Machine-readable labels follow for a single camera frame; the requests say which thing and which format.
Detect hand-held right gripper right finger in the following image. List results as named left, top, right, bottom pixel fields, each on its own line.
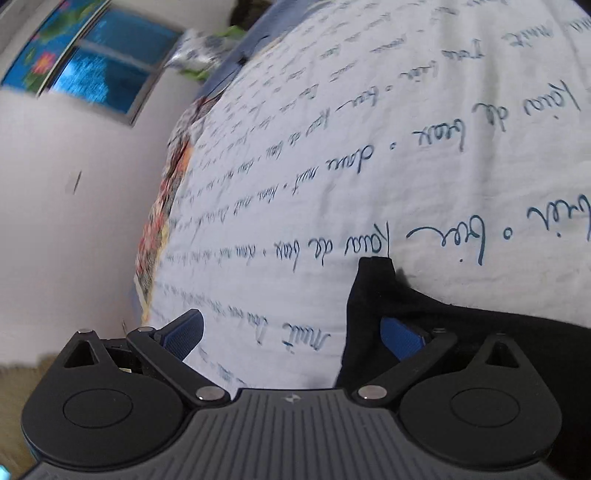
left=351, top=316, right=533, bottom=409

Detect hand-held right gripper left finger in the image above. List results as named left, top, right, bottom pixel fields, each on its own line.
left=62, top=308, right=232, bottom=408

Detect black pants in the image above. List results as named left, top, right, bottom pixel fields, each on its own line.
left=334, top=257, right=591, bottom=480

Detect colourful floral quilt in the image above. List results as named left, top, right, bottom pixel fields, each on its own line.
left=133, top=95, right=219, bottom=324

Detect white script-printed bed sheet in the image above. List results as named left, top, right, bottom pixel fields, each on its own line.
left=139, top=0, right=591, bottom=393

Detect floral printed pillow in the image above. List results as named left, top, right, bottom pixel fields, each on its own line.
left=167, top=27, right=245, bottom=84

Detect light blue blanket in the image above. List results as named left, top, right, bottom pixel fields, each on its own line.
left=202, top=0, right=298, bottom=99

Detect blue floral curtain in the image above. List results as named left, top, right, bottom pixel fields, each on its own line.
left=1, top=0, right=112, bottom=94

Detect window with metal frame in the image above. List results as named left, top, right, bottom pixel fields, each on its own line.
left=0, top=0, right=186, bottom=128

